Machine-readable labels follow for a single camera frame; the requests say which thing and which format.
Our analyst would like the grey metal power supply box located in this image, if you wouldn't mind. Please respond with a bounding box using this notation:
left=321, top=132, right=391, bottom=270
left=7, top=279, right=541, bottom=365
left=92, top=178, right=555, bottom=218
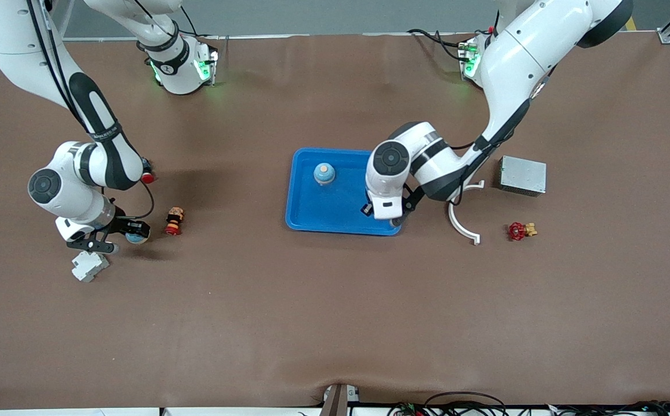
left=498, top=155, right=547, bottom=198

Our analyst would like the white circuit breaker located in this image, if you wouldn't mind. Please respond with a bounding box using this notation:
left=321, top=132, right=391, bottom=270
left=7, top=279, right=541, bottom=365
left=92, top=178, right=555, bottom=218
left=72, top=250, right=110, bottom=283

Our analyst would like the red handle brass valve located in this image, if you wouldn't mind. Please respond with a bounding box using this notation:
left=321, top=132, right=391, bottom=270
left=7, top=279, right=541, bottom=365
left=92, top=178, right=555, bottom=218
left=507, top=222, right=538, bottom=242

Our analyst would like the white curved pipe clamp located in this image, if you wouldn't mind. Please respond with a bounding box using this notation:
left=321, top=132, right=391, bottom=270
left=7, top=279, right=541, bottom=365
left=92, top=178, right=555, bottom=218
left=448, top=180, right=485, bottom=246

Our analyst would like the brown table mat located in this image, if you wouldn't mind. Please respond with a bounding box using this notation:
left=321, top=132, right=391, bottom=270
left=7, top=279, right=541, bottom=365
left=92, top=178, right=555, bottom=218
left=0, top=32, right=670, bottom=411

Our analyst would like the red yellow button switch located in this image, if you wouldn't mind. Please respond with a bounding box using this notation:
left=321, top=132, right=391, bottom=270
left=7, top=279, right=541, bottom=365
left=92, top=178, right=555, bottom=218
left=165, top=207, right=185, bottom=236

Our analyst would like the black base cable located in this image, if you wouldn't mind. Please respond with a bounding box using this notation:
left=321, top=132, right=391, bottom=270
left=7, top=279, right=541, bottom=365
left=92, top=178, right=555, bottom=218
left=407, top=28, right=468, bottom=61

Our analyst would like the grey metal table clamp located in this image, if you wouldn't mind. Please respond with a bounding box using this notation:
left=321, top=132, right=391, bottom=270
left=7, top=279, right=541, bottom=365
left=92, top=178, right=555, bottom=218
left=322, top=384, right=361, bottom=416

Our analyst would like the blue plastic tray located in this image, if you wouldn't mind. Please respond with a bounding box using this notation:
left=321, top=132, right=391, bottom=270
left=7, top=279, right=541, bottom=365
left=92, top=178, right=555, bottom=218
left=285, top=148, right=404, bottom=236

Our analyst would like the black looped cable bundle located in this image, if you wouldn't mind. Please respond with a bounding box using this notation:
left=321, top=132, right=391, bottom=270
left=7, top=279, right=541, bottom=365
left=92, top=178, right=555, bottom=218
left=389, top=392, right=509, bottom=416

